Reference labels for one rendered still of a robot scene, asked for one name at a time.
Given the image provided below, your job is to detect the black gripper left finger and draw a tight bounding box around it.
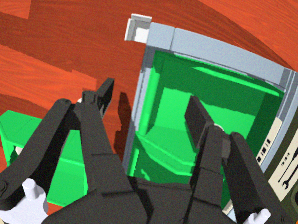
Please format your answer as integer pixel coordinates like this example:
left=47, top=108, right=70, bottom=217
left=0, top=78, right=147, bottom=224

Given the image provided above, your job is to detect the green bin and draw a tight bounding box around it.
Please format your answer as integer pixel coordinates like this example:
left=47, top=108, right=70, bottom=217
left=127, top=131, right=231, bottom=209
left=0, top=110, right=89, bottom=207
left=138, top=50, right=285, bottom=166

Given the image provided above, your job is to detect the grey metal shelf rack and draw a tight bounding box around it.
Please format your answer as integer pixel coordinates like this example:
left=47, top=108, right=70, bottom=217
left=122, top=13, right=298, bottom=174

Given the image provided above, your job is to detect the white round disc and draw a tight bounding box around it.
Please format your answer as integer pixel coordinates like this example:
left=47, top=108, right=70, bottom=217
left=16, top=147, right=23, bottom=155

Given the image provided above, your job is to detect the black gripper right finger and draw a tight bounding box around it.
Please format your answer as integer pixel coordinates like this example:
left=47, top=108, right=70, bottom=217
left=183, top=95, right=294, bottom=224

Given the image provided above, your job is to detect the olive green tool case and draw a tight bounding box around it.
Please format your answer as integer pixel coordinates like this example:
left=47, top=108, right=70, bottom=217
left=264, top=107, right=298, bottom=224

